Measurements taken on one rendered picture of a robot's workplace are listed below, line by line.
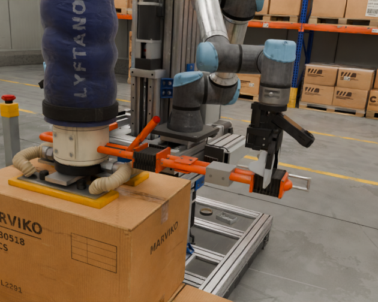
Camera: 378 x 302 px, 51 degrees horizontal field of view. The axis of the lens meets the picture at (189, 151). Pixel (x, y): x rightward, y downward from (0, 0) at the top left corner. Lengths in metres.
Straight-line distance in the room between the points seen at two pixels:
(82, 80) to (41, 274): 0.59
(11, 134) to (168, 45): 1.00
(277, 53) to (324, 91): 7.16
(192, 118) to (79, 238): 0.70
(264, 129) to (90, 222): 0.52
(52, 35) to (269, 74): 0.59
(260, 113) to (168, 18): 0.91
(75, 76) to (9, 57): 11.65
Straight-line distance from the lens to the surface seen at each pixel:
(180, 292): 1.50
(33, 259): 1.32
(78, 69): 1.16
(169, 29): 1.82
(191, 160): 1.12
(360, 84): 8.03
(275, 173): 1.06
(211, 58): 1.03
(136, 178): 1.31
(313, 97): 8.17
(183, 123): 1.59
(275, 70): 0.97
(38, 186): 1.27
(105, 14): 1.17
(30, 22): 13.48
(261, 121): 1.02
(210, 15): 1.18
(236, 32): 1.46
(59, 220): 1.18
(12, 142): 2.33
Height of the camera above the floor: 1.45
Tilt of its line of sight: 18 degrees down
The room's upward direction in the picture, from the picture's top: 4 degrees clockwise
